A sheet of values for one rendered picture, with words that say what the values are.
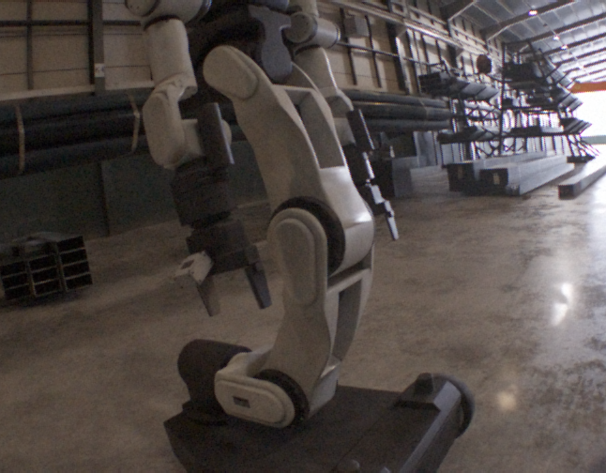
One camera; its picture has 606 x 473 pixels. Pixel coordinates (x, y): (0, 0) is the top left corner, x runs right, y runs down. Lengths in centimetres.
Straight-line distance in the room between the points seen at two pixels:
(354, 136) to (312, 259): 36
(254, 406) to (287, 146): 51
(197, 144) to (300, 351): 43
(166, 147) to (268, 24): 35
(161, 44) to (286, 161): 30
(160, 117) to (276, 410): 58
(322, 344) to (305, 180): 28
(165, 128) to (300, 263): 30
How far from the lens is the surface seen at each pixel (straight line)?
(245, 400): 96
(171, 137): 64
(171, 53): 72
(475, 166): 722
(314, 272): 74
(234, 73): 82
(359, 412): 109
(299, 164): 77
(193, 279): 63
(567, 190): 633
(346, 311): 90
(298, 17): 105
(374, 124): 495
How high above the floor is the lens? 73
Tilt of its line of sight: 8 degrees down
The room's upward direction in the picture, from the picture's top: 8 degrees counter-clockwise
